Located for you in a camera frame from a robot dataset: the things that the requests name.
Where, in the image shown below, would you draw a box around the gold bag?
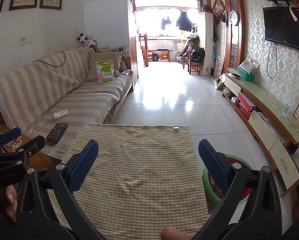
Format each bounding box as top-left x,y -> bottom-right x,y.
213,76 -> 225,90

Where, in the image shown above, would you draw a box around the black cable on sofa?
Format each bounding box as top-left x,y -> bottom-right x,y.
32,51 -> 66,67

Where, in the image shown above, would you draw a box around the wooden side table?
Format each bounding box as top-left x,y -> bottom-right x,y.
0,124 -> 55,174

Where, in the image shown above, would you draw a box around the black wall television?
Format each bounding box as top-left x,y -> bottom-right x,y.
263,6 -> 299,54

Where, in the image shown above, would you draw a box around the person's left hand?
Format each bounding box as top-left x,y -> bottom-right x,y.
0,186 -> 19,222

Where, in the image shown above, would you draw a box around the wooden television cabinet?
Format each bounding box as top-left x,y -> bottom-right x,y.
222,72 -> 299,198

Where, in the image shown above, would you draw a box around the plush cow toy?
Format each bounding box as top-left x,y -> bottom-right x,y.
77,32 -> 98,48

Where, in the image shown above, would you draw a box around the black handheld device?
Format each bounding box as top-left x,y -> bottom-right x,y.
46,122 -> 68,146

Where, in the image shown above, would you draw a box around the beige pillow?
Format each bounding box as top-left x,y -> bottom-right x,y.
86,51 -> 123,82

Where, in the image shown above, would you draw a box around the hanging dark clothes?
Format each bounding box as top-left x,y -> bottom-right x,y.
160,16 -> 172,30

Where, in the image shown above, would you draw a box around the black backpack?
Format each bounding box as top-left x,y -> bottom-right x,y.
190,47 -> 205,63

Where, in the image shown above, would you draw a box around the wooden chairs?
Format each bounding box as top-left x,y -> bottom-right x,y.
182,46 -> 202,75

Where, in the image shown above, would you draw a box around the beige striped sofa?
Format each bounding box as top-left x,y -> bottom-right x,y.
0,46 -> 135,155

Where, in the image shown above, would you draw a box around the round wall clock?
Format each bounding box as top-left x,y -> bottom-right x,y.
229,10 -> 239,26

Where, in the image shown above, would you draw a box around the white tall cabinet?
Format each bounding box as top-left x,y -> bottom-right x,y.
198,11 -> 214,75

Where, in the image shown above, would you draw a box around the green bin with red inside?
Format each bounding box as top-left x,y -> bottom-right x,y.
202,154 -> 253,204

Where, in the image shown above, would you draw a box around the hanging black jacket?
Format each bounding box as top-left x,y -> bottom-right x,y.
176,11 -> 193,32

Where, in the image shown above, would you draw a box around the brown plush toy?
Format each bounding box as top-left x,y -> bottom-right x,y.
119,54 -> 128,72

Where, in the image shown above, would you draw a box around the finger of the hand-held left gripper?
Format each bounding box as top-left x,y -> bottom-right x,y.
0,127 -> 23,155
0,135 -> 46,171

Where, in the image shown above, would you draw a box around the person's right hand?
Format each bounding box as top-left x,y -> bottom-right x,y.
161,226 -> 194,240

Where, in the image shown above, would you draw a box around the red flat box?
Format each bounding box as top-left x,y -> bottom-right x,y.
237,92 -> 259,113

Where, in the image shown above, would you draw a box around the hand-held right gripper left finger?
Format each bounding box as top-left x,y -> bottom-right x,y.
14,139 -> 107,240

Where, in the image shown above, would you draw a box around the diamond framed picture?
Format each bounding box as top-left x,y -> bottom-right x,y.
212,0 -> 226,27

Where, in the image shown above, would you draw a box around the white cable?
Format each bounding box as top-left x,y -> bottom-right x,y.
13,45 -> 23,70

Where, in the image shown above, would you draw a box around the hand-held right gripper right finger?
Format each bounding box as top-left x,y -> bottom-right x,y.
198,139 -> 283,240

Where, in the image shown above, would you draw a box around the green white packet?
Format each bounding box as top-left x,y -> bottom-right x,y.
94,59 -> 115,83

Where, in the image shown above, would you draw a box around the wooden stair railing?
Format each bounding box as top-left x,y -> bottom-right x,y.
141,32 -> 150,67

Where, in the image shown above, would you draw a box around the white plastic bags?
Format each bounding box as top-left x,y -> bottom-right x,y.
239,56 -> 260,75

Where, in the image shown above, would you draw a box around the white crumpled tissue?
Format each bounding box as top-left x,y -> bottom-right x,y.
53,109 -> 68,119

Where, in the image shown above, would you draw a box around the black television cable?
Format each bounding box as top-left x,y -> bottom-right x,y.
268,42 -> 277,79

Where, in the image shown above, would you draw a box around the teal box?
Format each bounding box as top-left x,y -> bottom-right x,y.
237,66 -> 255,82

